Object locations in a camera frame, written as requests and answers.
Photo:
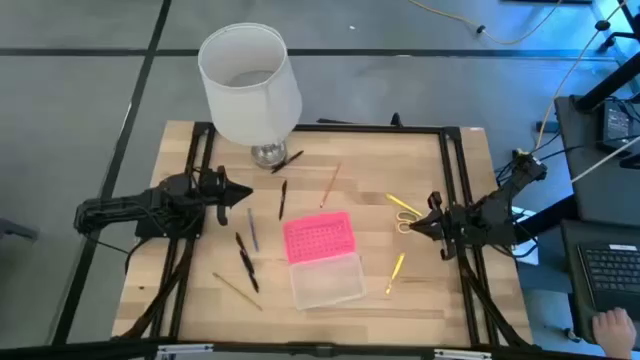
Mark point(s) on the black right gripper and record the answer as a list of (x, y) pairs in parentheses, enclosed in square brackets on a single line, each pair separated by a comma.
[(452, 225)]

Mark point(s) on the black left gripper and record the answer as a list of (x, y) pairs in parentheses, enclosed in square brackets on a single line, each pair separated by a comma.
[(212, 187)]

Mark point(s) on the blue pen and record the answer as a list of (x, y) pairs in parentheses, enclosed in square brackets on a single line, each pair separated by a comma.
[(253, 230)]

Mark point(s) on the black pen white print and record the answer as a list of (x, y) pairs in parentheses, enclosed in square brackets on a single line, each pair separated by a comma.
[(283, 200), (287, 161), (249, 271), (241, 242)]

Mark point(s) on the yellow highlighter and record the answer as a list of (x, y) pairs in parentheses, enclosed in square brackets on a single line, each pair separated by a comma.
[(396, 270), (402, 204)]

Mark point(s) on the orange pencil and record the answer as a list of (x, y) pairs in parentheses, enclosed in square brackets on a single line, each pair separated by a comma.
[(330, 185)]

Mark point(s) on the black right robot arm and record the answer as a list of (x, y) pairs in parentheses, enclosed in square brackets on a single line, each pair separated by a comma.
[(495, 215)]

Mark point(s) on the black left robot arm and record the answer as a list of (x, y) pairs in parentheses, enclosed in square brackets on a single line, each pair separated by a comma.
[(125, 207)]

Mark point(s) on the pink plastic box lid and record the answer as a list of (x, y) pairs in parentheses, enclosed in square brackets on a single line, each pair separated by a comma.
[(317, 237)]

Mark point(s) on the clear plastic supply box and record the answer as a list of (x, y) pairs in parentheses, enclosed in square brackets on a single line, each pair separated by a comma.
[(327, 282)]

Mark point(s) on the black power supply box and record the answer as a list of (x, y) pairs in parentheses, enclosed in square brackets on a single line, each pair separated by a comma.
[(619, 127)]

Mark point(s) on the white shade silver table lamp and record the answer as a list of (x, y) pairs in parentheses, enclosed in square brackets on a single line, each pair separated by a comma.
[(250, 100)]

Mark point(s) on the natural wood pencil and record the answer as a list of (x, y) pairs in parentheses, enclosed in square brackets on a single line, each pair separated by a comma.
[(237, 291)]

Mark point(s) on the black table clamp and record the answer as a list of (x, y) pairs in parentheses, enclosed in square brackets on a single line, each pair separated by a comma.
[(396, 120)]

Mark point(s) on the laptop keyboard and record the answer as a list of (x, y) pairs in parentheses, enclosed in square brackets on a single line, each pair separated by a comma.
[(615, 275)]

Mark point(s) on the person's hand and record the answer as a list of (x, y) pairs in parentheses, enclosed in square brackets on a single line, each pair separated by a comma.
[(614, 332)]

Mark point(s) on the black stand bars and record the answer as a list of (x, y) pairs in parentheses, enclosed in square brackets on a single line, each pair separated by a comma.
[(607, 85)]

